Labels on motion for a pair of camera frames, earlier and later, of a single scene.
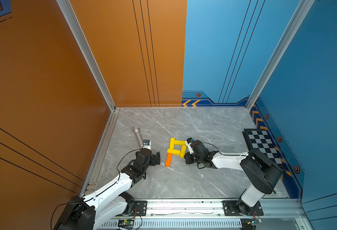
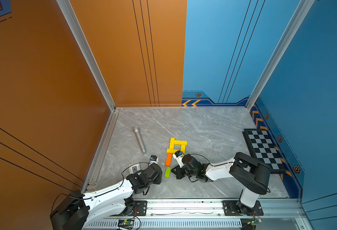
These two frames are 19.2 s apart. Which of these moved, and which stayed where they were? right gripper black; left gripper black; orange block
Moved: left gripper black; right gripper black
Stayed: orange block
